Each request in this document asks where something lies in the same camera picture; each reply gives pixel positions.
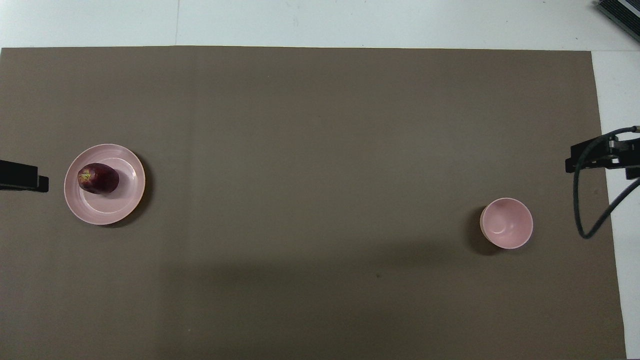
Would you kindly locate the pink round plate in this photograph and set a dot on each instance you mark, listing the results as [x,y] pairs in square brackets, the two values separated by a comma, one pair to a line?
[107,207]

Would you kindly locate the dark red apple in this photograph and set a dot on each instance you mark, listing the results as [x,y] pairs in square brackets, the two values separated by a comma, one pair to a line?
[100,180]

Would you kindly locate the brown paper table mat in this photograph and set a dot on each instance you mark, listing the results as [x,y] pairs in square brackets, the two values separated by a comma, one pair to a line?
[310,150]

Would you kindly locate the pink bowl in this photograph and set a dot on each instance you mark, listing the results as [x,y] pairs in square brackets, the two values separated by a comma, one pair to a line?
[506,223]

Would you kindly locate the grey ribbed device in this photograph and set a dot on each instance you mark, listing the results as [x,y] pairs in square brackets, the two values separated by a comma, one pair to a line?
[622,15]

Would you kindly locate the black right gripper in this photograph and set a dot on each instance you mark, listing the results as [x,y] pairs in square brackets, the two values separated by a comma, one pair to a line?
[625,150]

